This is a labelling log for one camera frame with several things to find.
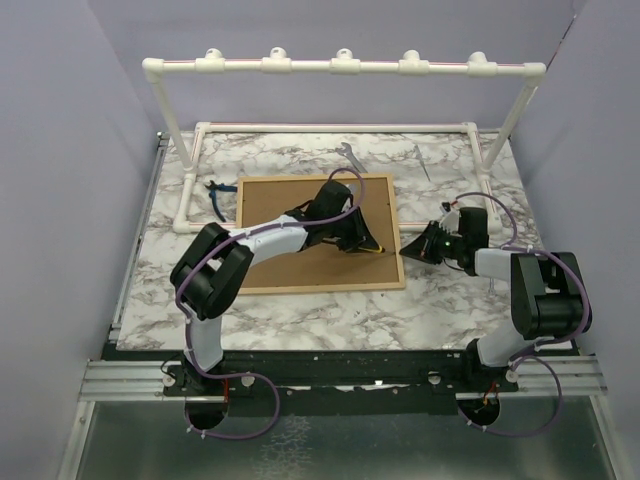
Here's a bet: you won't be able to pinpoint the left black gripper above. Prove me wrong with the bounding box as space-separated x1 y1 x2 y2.
325 206 380 254

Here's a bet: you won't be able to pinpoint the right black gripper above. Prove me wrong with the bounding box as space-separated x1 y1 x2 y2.
399 221 465 265

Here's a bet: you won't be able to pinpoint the wooden picture frame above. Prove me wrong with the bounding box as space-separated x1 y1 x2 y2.
236 173 405 295

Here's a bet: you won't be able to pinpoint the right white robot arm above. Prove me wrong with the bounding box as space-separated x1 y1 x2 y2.
400 207 592 391

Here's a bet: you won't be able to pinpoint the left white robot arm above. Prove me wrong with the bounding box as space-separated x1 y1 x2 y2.
170 180 384 395

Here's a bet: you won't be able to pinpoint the large grey wrench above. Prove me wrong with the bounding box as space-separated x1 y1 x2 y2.
336 142 368 173

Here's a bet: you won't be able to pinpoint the white PVC pipe rack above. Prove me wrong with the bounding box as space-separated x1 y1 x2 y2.
142 47 547 234

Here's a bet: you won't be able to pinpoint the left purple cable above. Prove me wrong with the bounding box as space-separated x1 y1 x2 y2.
174 167 369 439

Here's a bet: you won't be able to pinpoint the blue handled pliers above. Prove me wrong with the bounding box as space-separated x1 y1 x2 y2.
205 180 238 223

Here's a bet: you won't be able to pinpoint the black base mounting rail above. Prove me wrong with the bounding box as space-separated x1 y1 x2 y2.
163 349 517 417

